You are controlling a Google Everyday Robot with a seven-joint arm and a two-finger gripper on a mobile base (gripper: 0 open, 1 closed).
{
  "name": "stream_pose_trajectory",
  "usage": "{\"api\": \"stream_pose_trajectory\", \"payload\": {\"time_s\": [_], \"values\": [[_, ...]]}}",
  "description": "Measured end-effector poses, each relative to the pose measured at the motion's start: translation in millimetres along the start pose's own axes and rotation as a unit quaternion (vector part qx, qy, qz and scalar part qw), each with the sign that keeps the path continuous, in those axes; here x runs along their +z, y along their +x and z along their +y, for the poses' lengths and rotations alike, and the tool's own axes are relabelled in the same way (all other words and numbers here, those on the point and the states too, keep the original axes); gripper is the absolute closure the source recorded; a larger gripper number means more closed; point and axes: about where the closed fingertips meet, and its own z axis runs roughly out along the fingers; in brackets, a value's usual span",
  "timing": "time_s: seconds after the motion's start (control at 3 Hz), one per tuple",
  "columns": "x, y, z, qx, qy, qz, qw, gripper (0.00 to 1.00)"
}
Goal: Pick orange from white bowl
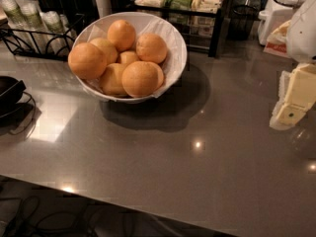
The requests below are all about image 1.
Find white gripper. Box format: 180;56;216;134
269;0;316;130

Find white paper bowl liner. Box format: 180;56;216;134
77;17;187;100

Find white bowl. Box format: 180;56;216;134
71;11;189;104

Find small centre orange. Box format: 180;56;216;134
118;50;139;65

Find front left large orange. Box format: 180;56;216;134
68;42;107;80

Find red and white card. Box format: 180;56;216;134
264;39;288;58

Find black mesh basket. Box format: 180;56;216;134
227;5;258;40

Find white appliance with plates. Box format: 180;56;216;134
258;0;305;45

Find black metal condiment shelf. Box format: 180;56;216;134
126;0;227;57

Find cream packets right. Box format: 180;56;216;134
192;0;222;13

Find green tea packets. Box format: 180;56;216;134
164;0;193;10

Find white cylinder dispenser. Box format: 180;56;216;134
91;0;113;19

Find right stacked paper cups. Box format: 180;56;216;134
41;11;69;56

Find stacked paper cups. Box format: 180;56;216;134
21;3;47;54
41;11;69;56
1;0;31;49

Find middle stacked paper cups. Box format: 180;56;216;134
21;3;47;54

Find left stacked paper cups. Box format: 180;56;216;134
1;0;31;49

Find black wire cup rack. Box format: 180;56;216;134
0;14;85;61

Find black pan with wire stand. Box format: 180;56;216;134
0;76;37;135

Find black cables under table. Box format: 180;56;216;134
0;195;139;237

